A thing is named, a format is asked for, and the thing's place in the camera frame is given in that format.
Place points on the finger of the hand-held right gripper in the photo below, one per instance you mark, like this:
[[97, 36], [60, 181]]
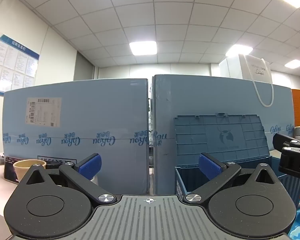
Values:
[[285, 140]]

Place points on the picture card with face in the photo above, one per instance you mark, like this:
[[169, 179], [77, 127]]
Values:
[[9, 170]]

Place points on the large blue cardboard box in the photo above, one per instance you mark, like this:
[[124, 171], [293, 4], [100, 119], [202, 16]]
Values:
[[202, 97]]

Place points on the white paper bag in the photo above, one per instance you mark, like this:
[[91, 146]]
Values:
[[255, 67]]

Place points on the blue cardboard box with label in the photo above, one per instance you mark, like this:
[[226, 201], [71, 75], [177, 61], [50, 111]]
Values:
[[77, 120]]

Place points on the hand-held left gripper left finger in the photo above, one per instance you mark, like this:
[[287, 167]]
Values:
[[90, 166]]

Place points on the wall notice board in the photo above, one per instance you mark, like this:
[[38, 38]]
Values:
[[12, 60]]

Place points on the beige cup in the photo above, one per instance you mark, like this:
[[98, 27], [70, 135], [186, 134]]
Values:
[[22, 171]]

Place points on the blue plastic crate with lid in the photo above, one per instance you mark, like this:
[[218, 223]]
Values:
[[222, 137]]

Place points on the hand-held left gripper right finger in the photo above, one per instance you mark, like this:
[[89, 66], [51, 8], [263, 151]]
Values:
[[210, 166]]

